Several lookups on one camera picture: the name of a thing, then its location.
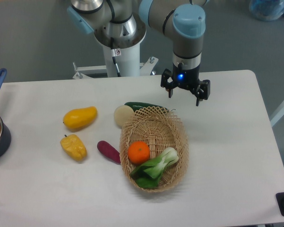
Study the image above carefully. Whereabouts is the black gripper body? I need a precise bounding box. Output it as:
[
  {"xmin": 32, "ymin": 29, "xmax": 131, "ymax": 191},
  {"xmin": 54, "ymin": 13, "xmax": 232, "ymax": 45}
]
[{"xmin": 172, "ymin": 56, "xmax": 201, "ymax": 94}]

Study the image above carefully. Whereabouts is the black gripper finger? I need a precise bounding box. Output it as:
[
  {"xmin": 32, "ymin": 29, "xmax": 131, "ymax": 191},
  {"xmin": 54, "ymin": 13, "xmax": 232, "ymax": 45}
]
[
  {"xmin": 161, "ymin": 69, "xmax": 174, "ymax": 98},
  {"xmin": 195, "ymin": 79, "xmax": 210, "ymax": 106}
]

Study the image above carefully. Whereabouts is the yellow mango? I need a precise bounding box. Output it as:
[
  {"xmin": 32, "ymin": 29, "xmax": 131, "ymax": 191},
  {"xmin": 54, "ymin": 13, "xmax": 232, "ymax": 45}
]
[{"xmin": 63, "ymin": 106, "xmax": 98, "ymax": 130}]

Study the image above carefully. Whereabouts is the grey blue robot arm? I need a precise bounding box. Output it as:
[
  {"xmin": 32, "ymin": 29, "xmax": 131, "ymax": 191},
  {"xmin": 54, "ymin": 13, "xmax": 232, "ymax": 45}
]
[{"xmin": 67, "ymin": 0, "xmax": 210, "ymax": 102}]

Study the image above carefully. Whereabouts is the dark green cucumber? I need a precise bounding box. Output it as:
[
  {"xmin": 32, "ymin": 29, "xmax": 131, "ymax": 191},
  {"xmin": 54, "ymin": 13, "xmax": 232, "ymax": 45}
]
[{"xmin": 124, "ymin": 102, "xmax": 169, "ymax": 113}]

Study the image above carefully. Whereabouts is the pale round onion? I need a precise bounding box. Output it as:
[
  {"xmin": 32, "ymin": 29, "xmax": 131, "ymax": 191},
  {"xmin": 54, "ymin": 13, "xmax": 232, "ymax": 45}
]
[{"xmin": 114, "ymin": 105, "xmax": 134, "ymax": 127}]

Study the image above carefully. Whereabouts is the woven wicker basket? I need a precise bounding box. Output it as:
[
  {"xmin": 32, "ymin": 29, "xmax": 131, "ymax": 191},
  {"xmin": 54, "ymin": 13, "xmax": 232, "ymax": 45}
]
[{"xmin": 120, "ymin": 108, "xmax": 189, "ymax": 192}]

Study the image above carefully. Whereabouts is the orange tangerine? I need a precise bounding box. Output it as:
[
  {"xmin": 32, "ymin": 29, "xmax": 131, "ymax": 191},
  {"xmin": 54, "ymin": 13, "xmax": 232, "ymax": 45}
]
[{"xmin": 127, "ymin": 141, "xmax": 150, "ymax": 165}]

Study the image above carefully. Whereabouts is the purple sweet potato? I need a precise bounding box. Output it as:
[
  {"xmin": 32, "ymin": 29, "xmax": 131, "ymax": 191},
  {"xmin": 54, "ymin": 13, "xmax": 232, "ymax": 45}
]
[{"xmin": 97, "ymin": 140, "xmax": 121, "ymax": 164}]

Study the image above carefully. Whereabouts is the green bok choy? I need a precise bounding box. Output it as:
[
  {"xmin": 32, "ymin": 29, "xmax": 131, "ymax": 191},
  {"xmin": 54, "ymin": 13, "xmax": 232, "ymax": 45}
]
[{"xmin": 130, "ymin": 147, "xmax": 179, "ymax": 189}]

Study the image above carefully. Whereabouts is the blue plastic bag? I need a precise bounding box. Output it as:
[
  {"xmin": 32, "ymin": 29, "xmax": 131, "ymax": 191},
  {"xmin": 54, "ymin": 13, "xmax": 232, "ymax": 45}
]
[{"xmin": 249, "ymin": 0, "xmax": 284, "ymax": 22}]

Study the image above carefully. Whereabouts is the yellow bell pepper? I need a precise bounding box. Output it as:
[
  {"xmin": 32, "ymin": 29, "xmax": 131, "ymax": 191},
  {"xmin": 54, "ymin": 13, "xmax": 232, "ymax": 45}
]
[{"xmin": 60, "ymin": 134, "xmax": 87, "ymax": 161}]

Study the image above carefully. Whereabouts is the white metal base frame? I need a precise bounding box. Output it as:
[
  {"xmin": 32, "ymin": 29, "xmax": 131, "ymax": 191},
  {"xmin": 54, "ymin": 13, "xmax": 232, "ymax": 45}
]
[{"xmin": 72, "ymin": 56, "xmax": 159, "ymax": 79}]

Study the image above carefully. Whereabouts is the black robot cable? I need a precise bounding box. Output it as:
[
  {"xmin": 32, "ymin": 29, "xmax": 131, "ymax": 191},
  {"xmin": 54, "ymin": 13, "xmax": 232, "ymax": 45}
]
[{"xmin": 110, "ymin": 37, "xmax": 121, "ymax": 78}]

